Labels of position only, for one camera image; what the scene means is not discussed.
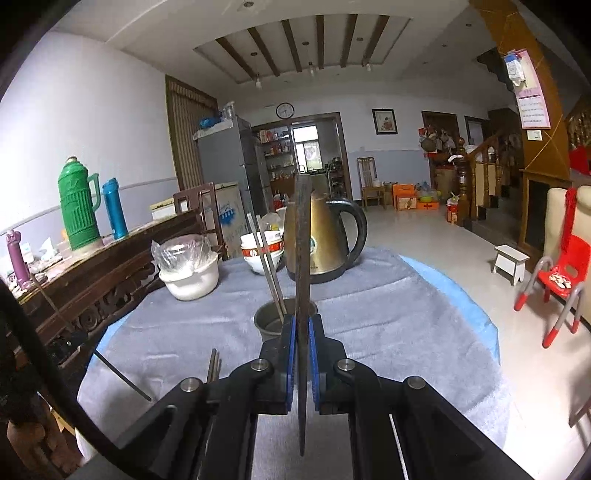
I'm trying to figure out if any grey refrigerator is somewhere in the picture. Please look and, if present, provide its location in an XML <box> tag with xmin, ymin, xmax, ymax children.
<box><xmin>193</xmin><ymin>116</ymin><xmax>273</xmax><ymax>217</ymax></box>

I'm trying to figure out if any red plastic chair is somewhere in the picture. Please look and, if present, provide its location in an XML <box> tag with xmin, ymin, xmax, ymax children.
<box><xmin>514</xmin><ymin>235</ymin><xmax>590</xmax><ymax>349</ymax></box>

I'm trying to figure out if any gold electric kettle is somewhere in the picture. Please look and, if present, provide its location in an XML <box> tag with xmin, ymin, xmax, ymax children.
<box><xmin>310</xmin><ymin>191</ymin><xmax>368</xmax><ymax>284</ymax></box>

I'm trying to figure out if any carved dark wooden sideboard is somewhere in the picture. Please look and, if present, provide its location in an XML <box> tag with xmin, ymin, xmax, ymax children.
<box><xmin>18</xmin><ymin>211</ymin><xmax>202</xmax><ymax>367</ymax></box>

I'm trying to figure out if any wooden chair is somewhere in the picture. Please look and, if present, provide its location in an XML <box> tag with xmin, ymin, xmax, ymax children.
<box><xmin>356</xmin><ymin>157</ymin><xmax>386</xmax><ymax>209</ymax></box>

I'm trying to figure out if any purple bottle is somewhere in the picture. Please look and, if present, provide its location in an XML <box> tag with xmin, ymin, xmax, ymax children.
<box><xmin>6</xmin><ymin>230</ymin><xmax>30</xmax><ymax>289</ymax></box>

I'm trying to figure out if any grey utensil holder cup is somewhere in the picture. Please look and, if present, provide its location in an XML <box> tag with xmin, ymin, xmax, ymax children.
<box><xmin>253</xmin><ymin>297</ymin><xmax>318</xmax><ymax>342</ymax></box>

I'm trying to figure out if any grey table cloth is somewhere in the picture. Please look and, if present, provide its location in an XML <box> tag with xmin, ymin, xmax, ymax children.
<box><xmin>78</xmin><ymin>250</ymin><xmax>523</xmax><ymax>479</ymax></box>

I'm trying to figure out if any framed wall picture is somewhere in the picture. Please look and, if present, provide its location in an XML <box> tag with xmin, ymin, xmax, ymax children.
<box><xmin>372</xmin><ymin>109</ymin><xmax>398</xmax><ymax>135</ymax></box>

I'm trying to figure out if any round wall clock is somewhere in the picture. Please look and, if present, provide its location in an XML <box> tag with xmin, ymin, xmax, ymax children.
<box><xmin>276</xmin><ymin>102</ymin><xmax>294</xmax><ymax>120</ymax></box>

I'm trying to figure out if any blue thermos bottle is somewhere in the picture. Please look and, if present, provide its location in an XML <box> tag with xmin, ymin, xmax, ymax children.
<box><xmin>102</xmin><ymin>178</ymin><xmax>128</xmax><ymax>240</ymax></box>

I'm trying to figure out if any green thermos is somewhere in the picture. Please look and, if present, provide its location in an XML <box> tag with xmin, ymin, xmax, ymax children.
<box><xmin>58</xmin><ymin>156</ymin><xmax>101</xmax><ymax>250</ymax></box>

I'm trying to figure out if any pink wall calendar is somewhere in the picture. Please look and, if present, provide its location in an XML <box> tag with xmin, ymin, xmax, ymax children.
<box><xmin>504</xmin><ymin>49</ymin><xmax>551</xmax><ymax>130</ymax></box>

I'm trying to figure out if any red white bowl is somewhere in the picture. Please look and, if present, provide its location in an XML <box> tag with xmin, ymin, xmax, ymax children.
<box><xmin>240</xmin><ymin>230</ymin><xmax>284</xmax><ymax>275</ymax></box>

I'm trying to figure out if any clear plastic bag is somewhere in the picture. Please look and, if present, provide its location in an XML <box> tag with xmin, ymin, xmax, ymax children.
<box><xmin>150</xmin><ymin>234</ymin><xmax>214</xmax><ymax>273</ymax></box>

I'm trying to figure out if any white small stool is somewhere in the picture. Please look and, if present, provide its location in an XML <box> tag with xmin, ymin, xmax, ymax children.
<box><xmin>492</xmin><ymin>244</ymin><xmax>530</xmax><ymax>286</ymax></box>

